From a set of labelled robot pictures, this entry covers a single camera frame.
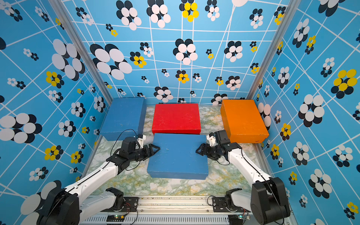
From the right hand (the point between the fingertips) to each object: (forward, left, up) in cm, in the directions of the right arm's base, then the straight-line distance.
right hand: (202, 152), depth 83 cm
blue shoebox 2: (+23, +52, +4) cm, 57 cm away
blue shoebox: (-4, +15, +1) cm, 16 cm away
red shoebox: (+26, +17, +1) cm, 31 cm away
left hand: (0, +26, +3) cm, 26 cm away
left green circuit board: (-32, +47, -11) cm, 58 cm away
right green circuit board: (-31, -19, -8) cm, 37 cm away
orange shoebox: (+22, -30, +2) cm, 37 cm away
